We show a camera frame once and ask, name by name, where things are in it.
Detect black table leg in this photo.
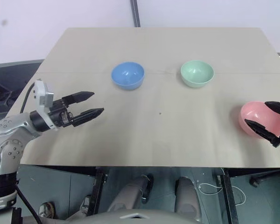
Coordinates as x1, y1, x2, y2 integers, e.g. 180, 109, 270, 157
87, 166, 111, 217
219, 168, 237, 224

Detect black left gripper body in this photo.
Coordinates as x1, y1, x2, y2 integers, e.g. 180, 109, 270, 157
47, 98, 75, 128

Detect white floor cable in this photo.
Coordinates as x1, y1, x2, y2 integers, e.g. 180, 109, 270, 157
198, 182, 246, 206

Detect grey robot left leg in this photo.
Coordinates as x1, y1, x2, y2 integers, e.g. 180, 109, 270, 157
106, 174, 148, 213

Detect blue plastic bowl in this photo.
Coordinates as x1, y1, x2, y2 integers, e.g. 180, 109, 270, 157
110, 61, 146, 91

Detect dark grey vertical pole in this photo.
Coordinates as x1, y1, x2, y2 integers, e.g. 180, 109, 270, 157
130, 0, 141, 28

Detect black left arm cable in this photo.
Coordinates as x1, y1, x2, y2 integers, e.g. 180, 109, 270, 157
20, 82, 37, 115

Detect black caster wheel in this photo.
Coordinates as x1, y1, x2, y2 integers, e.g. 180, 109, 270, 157
250, 174, 268, 188

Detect black torso cable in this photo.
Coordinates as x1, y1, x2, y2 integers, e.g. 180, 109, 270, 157
14, 183, 42, 224

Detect green plastic bowl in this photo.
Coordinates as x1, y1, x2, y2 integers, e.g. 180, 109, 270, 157
180, 60, 215, 89

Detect grey robot torso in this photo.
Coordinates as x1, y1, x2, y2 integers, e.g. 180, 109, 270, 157
21, 205, 203, 224

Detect grey robot right leg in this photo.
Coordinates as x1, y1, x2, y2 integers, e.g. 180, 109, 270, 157
174, 176, 202, 222

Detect black machine part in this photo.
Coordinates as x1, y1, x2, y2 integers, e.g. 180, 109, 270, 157
0, 78, 14, 102

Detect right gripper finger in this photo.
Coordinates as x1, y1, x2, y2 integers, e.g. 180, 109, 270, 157
264, 101, 280, 116
244, 119, 280, 148

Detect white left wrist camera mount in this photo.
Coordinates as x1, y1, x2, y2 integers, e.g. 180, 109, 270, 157
33, 79, 56, 129

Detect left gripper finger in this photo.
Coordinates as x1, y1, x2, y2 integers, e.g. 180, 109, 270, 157
62, 91, 95, 106
72, 107, 105, 127

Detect grey robot leg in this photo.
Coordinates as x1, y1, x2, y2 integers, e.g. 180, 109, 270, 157
106, 174, 148, 213
174, 176, 202, 222

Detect red plastic bowl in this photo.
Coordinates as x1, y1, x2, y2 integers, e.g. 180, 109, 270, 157
240, 101, 280, 140

